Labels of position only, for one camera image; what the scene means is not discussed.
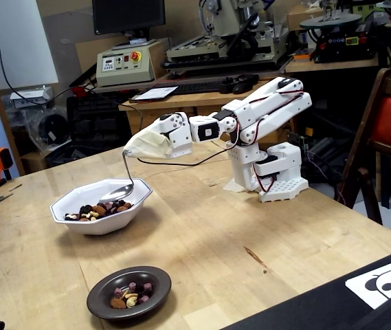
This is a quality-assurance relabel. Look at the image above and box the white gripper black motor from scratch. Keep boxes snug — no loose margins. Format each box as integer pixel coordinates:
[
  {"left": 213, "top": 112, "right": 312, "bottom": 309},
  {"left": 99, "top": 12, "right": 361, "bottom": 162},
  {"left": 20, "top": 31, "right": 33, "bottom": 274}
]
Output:
[{"left": 122, "top": 111, "right": 194, "bottom": 160}]

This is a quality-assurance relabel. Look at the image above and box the bent metal spoon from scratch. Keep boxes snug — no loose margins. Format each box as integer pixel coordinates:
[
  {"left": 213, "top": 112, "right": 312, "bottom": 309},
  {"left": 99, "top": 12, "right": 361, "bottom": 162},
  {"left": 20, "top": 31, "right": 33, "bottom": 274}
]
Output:
[{"left": 98, "top": 150, "right": 135, "bottom": 204}]

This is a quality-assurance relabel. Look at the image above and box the large trail mix heap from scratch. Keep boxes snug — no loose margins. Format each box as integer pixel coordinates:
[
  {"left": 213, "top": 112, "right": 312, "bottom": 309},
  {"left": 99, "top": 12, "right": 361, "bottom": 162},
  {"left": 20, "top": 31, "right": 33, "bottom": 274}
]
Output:
[{"left": 64, "top": 199, "right": 133, "bottom": 221}]

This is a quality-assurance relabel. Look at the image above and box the white octagonal bowl blue rim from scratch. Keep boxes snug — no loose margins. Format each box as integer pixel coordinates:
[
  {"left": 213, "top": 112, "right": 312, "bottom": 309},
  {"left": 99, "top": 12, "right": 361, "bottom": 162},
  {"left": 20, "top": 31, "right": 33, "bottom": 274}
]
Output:
[{"left": 49, "top": 177, "right": 153, "bottom": 236}]

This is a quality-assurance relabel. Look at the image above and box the small trail mix portion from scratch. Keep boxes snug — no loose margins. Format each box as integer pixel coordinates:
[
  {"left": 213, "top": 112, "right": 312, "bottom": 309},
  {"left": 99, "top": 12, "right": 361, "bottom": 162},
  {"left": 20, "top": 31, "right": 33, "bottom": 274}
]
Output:
[{"left": 109, "top": 281, "right": 153, "bottom": 309}]

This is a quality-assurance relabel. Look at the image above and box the white robot arm with base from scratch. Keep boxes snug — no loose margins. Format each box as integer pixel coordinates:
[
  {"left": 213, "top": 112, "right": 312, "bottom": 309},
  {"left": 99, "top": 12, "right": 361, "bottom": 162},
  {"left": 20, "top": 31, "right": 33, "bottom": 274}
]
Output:
[{"left": 188, "top": 76, "right": 313, "bottom": 204}]

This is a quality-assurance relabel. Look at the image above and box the dark brown plate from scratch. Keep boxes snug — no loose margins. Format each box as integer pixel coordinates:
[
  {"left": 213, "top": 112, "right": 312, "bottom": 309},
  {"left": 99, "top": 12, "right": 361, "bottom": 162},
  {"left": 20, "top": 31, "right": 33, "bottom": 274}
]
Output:
[{"left": 86, "top": 265, "right": 172, "bottom": 321}]

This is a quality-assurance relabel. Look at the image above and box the wooden workbench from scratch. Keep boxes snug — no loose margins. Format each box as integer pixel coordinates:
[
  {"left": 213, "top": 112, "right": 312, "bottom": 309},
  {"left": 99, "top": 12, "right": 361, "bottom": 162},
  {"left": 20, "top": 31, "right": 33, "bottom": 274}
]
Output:
[{"left": 118, "top": 78, "right": 291, "bottom": 145}]

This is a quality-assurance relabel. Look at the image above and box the white printed paper sheet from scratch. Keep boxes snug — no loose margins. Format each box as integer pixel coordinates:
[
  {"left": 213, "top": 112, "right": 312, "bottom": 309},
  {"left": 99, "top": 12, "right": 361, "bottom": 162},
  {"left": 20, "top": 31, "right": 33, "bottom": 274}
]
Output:
[{"left": 129, "top": 85, "right": 179, "bottom": 104}]

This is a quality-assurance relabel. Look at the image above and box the black keyboard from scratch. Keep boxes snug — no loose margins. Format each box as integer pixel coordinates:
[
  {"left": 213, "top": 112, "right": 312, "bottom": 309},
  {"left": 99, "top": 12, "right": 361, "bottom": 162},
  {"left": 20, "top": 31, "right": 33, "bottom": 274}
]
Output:
[{"left": 172, "top": 79, "right": 227, "bottom": 96}]

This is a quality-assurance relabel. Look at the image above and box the beige control box red button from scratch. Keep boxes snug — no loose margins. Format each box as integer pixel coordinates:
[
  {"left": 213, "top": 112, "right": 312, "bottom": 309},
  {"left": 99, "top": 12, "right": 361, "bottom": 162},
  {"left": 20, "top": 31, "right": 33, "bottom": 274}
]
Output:
[{"left": 96, "top": 38, "right": 168, "bottom": 87}]

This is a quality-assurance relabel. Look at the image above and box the translucent white tape piece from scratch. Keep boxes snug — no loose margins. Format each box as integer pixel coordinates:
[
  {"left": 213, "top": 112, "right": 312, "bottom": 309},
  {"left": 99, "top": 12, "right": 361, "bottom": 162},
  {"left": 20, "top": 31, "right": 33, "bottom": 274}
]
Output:
[{"left": 223, "top": 178, "right": 247, "bottom": 193}]

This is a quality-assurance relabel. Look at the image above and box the black computer mouse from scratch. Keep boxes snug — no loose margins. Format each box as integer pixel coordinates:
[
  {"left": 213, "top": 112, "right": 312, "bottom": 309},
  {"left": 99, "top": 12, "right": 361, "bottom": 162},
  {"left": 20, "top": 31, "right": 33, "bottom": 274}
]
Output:
[{"left": 232, "top": 82, "right": 252, "bottom": 95}]

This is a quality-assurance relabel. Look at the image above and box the bagged black filament spool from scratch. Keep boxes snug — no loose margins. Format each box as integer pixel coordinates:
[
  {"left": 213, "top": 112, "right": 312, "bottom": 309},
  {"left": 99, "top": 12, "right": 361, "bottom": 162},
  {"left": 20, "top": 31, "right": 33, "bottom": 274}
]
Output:
[{"left": 23, "top": 106, "right": 74, "bottom": 152}]

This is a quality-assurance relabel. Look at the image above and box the brown cardboard sheet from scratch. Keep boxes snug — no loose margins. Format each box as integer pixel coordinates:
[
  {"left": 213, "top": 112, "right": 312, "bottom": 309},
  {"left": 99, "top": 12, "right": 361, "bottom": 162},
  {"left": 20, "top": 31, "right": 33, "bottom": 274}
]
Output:
[{"left": 74, "top": 34, "right": 131, "bottom": 75}]

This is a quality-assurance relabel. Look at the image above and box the black computer monitor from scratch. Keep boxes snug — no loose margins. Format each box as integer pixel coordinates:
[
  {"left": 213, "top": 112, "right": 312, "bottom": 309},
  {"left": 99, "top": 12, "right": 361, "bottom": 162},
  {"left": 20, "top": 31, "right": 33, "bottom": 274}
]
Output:
[{"left": 91, "top": 0, "right": 166, "bottom": 47}]

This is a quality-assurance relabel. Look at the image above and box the beige milling machine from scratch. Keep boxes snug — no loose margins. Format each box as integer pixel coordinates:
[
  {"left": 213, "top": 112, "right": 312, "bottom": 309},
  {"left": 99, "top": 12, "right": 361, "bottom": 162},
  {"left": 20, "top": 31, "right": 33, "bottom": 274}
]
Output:
[{"left": 162, "top": 0, "right": 289, "bottom": 75}]

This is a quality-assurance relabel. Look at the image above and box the white cardboard box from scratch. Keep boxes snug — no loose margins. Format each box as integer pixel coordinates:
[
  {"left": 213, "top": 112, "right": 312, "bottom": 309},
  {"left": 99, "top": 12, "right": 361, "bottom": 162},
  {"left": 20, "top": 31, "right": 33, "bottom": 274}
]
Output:
[{"left": 9, "top": 86, "right": 54, "bottom": 109}]

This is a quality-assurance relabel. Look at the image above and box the white board panel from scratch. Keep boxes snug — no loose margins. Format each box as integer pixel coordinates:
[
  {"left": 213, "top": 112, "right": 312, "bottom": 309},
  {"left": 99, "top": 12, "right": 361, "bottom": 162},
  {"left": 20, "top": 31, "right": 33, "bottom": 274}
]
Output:
[{"left": 0, "top": 0, "right": 60, "bottom": 91}]

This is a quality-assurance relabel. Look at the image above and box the brown cardboard box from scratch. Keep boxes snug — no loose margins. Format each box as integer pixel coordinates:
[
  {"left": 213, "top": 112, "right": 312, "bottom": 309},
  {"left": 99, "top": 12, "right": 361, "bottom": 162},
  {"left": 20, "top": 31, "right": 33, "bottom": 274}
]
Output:
[{"left": 287, "top": 3, "right": 323, "bottom": 32}]

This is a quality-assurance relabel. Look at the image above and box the wooden side bench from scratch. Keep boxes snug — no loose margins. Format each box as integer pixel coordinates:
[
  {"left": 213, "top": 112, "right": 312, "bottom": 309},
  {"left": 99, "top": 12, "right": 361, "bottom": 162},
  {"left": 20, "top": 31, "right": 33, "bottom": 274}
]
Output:
[{"left": 284, "top": 47, "right": 391, "bottom": 74}]

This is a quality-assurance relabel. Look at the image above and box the black scroll saw green table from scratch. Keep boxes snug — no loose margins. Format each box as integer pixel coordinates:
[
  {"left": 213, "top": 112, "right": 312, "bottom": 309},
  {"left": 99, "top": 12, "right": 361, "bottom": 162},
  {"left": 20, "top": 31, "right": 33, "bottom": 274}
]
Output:
[{"left": 300, "top": 0, "right": 380, "bottom": 65}]

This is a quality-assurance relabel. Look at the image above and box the white panda label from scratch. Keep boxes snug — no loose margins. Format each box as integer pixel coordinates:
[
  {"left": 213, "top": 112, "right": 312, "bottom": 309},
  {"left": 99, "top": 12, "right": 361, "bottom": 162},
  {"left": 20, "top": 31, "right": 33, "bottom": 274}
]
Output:
[{"left": 345, "top": 254, "right": 391, "bottom": 310}]

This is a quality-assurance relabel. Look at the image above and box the long black cable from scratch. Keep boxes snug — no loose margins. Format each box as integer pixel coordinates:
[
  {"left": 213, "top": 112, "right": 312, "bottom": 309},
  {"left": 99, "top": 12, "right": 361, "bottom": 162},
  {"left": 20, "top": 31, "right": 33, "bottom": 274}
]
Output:
[{"left": 0, "top": 19, "right": 232, "bottom": 168}]

